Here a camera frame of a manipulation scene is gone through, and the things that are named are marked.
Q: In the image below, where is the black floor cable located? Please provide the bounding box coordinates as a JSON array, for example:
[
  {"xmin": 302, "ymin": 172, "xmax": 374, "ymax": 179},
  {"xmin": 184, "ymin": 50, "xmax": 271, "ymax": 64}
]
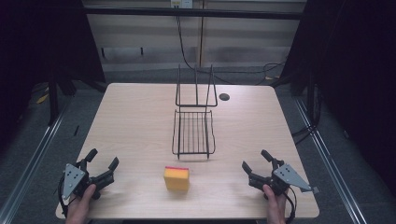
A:
[{"xmin": 291, "ymin": 78, "xmax": 323, "ymax": 147}]

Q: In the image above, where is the person's left hand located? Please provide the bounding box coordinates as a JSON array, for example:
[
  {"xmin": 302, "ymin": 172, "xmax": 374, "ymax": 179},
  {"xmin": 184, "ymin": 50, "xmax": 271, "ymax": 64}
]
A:
[{"xmin": 64, "ymin": 184, "xmax": 97, "ymax": 224}]

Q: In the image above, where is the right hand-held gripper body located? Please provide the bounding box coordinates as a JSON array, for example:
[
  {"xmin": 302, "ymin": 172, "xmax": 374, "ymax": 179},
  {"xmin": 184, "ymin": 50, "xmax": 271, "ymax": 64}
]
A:
[{"xmin": 247, "ymin": 159, "xmax": 320, "ymax": 201}]

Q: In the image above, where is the white wall socket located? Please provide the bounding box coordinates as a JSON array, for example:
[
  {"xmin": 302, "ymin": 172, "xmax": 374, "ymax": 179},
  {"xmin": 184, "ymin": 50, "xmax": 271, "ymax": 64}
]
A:
[{"xmin": 170, "ymin": 0, "xmax": 194, "ymax": 9}]

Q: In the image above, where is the black wire rack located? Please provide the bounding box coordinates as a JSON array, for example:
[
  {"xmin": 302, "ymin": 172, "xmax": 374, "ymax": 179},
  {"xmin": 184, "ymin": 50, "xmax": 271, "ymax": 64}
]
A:
[{"xmin": 171, "ymin": 63, "xmax": 219, "ymax": 161}]

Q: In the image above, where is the person's right hand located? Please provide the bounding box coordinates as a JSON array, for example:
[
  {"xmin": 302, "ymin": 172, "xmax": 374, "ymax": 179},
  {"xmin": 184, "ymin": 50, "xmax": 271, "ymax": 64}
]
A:
[{"xmin": 262, "ymin": 184, "xmax": 288, "ymax": 224}]

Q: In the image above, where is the dark curtain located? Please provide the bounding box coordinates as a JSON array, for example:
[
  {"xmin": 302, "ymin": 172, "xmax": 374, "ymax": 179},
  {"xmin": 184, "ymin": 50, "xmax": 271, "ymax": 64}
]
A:
[
  {"xmin": 0, "ymin": 0, "xmax": 107, "ymax": 150},
  {"xmin": 278, "ymin": 0, "xmax": 396, "ymax": 188}
]

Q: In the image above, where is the yellow floor tape piece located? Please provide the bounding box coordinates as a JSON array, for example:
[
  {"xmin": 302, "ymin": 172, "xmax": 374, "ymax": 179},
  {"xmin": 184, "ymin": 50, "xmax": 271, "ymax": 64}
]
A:
[{"xmin": 35, "ymin": 92, "xmax": 50, "ymax": 105}]

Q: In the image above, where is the metal floor rail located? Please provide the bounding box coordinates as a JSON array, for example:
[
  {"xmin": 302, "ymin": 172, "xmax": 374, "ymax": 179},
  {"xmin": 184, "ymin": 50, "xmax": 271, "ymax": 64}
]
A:
[
  {"xmin": 293, "ymin": 96, "xmax": 369, "ymax": 224},
  {"xmin": 0, "ymin": 96, "xmax": 73, "ymax": 224}
]

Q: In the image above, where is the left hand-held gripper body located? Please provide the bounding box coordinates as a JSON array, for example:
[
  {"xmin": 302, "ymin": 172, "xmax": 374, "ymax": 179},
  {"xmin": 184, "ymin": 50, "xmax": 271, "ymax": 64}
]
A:
[{"xmin": 60, "ymin": 158, "xmax": 116, "ymax": 201}]

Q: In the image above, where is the long black wall cable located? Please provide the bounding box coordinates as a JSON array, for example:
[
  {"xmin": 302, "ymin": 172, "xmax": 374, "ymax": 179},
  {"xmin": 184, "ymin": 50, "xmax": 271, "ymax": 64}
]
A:
[{"xmin": 176, "ymin": 14, "xmax": 287, "ymax": 87}]

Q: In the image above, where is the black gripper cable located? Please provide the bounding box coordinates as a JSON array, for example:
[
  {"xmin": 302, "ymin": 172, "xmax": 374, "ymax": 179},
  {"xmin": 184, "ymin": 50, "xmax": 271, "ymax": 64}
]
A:
[
  {"xmin": 284, "ymin": 186, "xmax": 298, "ymax": 224},
  {"xmin": 57, "ymin": 176, "xmax": 70, "ymax": 217}
]

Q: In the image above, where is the black horizontal frame bar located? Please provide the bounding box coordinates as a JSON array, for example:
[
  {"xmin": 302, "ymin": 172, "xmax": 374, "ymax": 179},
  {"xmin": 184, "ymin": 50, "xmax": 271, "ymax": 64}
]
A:
[{"xmin": 83, "ymin": 7, "xmax": 305, "ymax": 21}]

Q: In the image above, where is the yellow sponge with red top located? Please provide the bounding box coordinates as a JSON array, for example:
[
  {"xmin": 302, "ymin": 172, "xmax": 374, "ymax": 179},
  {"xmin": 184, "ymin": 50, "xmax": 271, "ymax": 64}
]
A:
[{"xmin": 163, "ymin": 165, "xmax": 191, "ymax": 192}]

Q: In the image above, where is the black stand leg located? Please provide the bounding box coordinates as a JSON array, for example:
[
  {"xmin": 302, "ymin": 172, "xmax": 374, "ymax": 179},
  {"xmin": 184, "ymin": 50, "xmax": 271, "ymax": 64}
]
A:
[{"xmin": 47, "ymin": 71, "xmax": 60, "ymax": 127}]

